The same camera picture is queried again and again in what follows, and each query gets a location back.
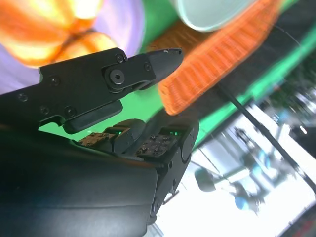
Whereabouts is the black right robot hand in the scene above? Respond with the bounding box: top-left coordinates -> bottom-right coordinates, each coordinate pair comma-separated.
0,47 -> 200,237

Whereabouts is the smooth orange bagel bread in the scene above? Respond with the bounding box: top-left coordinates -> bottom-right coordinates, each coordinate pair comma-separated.
53,31 -> 119,65

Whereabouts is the white-striped orange donut bread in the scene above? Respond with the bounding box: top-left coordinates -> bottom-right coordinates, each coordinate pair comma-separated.
0,0 -> 104,68

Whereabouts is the pale green bowl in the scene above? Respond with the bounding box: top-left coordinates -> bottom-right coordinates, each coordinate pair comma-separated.
170,0 -> 257,33

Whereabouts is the grey blue-jointed robot arm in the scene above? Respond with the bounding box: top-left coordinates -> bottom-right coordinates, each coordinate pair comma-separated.
229,181 -> 266,213

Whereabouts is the lavender plate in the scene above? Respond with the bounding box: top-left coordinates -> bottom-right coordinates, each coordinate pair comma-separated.
0,0 -> 146,96

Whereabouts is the orange wicker basket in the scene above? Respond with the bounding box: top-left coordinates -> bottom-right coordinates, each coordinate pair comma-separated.
148,0 -> 284,117

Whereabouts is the green tablecloth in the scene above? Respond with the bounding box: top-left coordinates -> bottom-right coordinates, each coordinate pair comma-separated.
37,0 -> 316,149

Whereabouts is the black tripod pole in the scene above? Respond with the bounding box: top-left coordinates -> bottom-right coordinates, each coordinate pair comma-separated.
217,85 -> 316,196

